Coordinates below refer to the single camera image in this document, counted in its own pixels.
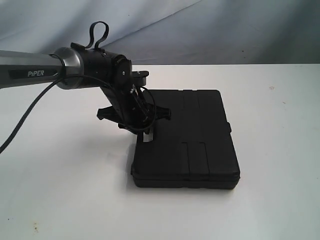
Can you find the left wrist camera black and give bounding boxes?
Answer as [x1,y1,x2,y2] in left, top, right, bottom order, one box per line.
[132,70,150,87]

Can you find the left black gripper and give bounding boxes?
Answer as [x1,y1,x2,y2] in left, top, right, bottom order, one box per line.
[96,84,171,129]

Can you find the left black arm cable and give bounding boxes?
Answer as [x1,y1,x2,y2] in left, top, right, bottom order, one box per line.
[0,21,157,155]

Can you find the grey backdrop cloth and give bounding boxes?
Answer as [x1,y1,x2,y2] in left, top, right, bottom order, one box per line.
[0,0,320,65]

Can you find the black plastic tool case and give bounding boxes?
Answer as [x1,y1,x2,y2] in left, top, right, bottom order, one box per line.
[131,89,240,190]

